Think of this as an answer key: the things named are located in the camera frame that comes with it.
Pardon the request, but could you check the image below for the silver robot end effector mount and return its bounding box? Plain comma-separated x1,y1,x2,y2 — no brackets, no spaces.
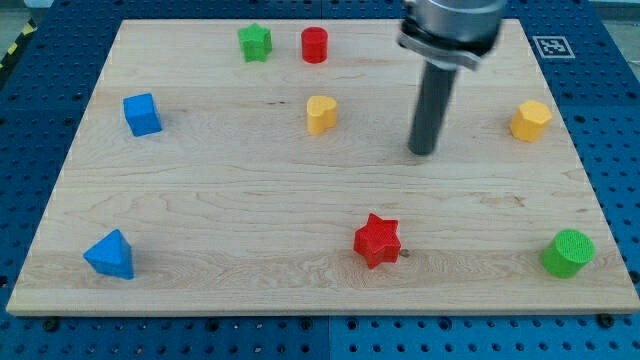
397,0,507,70

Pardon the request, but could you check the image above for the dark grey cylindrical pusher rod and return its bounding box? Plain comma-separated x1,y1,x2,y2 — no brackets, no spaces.
408,62,457,156

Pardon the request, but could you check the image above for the red star block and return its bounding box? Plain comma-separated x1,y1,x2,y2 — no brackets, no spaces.
353,213,401,269

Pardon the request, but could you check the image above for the green star block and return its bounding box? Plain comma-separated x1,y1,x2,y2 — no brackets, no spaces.
237,23,272,62

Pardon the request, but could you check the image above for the yellow hexagon block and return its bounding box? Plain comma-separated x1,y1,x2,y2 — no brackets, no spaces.
509,100,553,142

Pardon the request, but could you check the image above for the white fiducial marker tag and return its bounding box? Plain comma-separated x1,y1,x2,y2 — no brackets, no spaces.
533,35,575,59

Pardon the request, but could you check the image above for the yellow heart block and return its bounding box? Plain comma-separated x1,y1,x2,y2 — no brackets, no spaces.
306,95,338,135

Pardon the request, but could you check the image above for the red cylinder block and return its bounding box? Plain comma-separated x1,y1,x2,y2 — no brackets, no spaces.
301,26,328,64

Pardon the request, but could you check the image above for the light wooden board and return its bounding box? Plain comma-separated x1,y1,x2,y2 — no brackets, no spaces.
7,19,639,317

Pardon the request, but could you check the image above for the green cylinder block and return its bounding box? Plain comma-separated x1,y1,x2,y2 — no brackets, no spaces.
541,229,596,279

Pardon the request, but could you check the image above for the blue cube block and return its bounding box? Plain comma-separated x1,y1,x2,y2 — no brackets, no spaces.
123,93,162,137

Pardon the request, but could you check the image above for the blue triangle block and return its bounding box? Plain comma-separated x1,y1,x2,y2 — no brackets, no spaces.
83,229,134,280

